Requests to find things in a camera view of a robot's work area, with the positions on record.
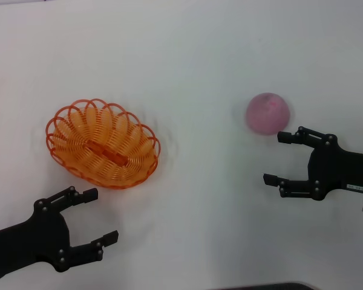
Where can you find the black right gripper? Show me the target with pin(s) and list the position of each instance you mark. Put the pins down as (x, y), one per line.
(342, 169)

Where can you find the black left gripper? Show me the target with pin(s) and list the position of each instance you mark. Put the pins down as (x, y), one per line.
(45, 232)

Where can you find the pink toy peach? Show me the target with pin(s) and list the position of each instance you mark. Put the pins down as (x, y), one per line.
(267, 113)

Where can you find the orange plastic woven basket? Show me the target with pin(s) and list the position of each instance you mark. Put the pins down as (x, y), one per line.
(87, 142)

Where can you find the dark robot torso cover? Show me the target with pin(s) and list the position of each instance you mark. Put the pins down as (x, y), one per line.
(269, 286)

